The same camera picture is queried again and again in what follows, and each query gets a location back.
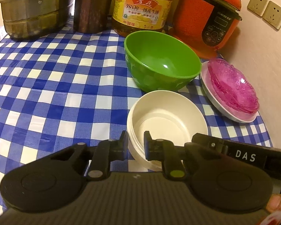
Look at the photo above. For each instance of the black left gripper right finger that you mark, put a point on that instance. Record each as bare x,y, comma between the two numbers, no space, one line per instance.
216,180

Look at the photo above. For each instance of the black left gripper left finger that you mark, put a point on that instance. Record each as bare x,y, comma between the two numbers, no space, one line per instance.
58,179

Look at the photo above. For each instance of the small purple glass plate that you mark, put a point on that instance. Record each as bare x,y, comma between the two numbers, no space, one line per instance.
229,84

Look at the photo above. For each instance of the large purple glass plate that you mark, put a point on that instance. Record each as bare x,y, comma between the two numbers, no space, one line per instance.
234,91

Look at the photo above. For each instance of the cream plastic bowl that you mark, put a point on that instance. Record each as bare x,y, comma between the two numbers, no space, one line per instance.
166,115

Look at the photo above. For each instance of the green plastic bowl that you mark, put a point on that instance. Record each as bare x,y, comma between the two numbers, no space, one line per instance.
158,61

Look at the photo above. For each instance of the person's right hand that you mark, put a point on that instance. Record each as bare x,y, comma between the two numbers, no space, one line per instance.
274,203

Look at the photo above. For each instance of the white ceramic plate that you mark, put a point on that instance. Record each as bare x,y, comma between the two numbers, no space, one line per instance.
219,104

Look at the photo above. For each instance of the blue white checkered tablecloth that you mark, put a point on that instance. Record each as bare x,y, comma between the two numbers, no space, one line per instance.
59,89

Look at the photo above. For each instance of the red electric pressure cooker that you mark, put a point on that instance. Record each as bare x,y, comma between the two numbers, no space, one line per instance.
205,25

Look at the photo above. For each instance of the stainless steel steamer pot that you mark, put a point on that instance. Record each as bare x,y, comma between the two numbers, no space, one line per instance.
26,19

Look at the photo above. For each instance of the brown metal canister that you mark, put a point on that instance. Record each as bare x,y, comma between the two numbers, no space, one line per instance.
90,16

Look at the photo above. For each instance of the large cooking oil bottle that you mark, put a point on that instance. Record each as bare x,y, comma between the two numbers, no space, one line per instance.
138,15

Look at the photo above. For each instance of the right beige wall socket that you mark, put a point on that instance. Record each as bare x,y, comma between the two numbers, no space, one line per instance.
272,15

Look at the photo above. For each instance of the beige wall socket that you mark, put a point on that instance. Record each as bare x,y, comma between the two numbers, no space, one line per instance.
257,6
272,15

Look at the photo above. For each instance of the left beige wall socket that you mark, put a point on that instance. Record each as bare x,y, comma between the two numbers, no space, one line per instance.
257,6

